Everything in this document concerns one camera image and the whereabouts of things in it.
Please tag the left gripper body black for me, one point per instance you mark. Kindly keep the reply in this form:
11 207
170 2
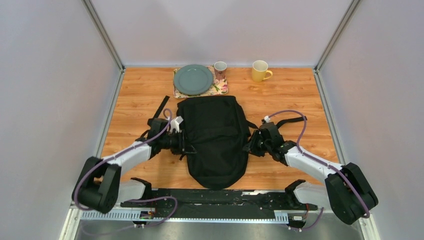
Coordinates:
174 142

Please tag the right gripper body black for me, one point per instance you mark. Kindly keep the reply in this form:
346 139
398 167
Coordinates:
262 148

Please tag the black student backpack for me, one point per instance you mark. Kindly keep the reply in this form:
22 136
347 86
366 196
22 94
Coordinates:
218 129

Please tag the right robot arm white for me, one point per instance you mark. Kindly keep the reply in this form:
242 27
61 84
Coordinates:
344 189

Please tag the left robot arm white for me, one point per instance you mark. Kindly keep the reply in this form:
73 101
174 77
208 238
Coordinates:
99 185

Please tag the grey-green ceramic plate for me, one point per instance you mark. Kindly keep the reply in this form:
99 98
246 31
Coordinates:
193 79

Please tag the yellow ceramic mug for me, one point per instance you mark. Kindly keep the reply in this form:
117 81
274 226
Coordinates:
260 71

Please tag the floral placemat tray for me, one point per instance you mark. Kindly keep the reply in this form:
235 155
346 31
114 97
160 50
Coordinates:
219 87

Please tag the small pink floral cup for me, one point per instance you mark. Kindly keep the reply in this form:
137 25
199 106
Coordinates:
220 68

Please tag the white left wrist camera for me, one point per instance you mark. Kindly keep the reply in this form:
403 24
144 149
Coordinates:
175 125

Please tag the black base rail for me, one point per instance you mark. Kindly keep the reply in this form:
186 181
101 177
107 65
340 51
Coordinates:
219 204

